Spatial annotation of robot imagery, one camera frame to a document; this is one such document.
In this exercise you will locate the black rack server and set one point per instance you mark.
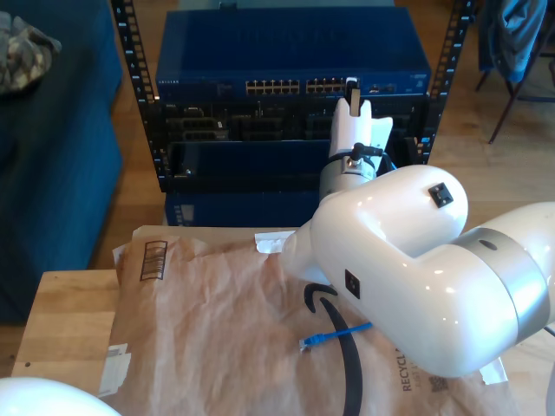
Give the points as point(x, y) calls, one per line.
point(217, 113)

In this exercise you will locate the white tape strip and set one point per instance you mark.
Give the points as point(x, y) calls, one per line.
point(494, 375)
point(271, 242)

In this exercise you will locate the dark metal chair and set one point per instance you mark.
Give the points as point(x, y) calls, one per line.
point(498, 128)

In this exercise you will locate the blue-grey jacket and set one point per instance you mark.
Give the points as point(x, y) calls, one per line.
point(516, 30)

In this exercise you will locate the brown paper mailer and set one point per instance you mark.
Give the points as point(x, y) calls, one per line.
point(195, 325)

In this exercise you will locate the blue sofa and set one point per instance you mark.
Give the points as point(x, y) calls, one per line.
point(56, 173)

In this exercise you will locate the white shipping label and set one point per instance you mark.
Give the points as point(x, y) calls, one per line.
point(115, 368)

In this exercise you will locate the camouflage cloth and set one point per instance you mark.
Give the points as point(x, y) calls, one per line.
point(21, 56)

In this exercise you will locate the blue network switch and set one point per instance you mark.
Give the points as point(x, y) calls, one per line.
point(260, 43)

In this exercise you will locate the black server rack frame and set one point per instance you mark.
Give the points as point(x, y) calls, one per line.
point(132, 52)

